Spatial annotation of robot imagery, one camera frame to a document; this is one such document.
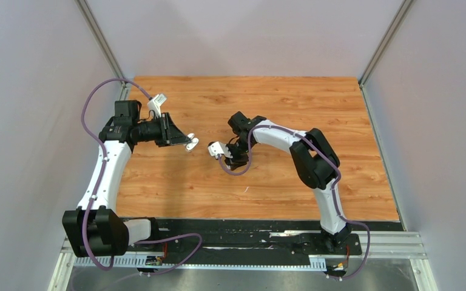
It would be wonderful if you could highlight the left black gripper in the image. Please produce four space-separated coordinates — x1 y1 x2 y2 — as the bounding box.
132 112 191 147

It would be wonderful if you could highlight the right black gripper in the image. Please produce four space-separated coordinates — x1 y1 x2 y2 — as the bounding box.
221 138 255 170

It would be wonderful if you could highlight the white earbud charging case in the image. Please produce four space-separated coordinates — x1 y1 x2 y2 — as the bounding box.
185 133 199 152

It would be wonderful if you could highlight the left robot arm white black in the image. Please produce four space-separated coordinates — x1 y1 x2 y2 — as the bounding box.
62 101 198 258

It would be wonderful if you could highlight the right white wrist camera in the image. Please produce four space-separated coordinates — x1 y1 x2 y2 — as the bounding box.
208 141 232 159

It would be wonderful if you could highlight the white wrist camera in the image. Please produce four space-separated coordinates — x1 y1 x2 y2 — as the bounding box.
147 93 167 118
208 141 232 159

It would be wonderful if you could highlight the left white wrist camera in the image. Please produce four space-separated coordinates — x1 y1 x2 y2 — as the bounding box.
147 93 167 118

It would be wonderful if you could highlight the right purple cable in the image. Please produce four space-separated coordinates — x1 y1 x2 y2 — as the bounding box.
217 124 371 281

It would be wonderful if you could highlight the aluminium frame rail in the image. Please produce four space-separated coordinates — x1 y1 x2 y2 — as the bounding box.
48 230 439 291

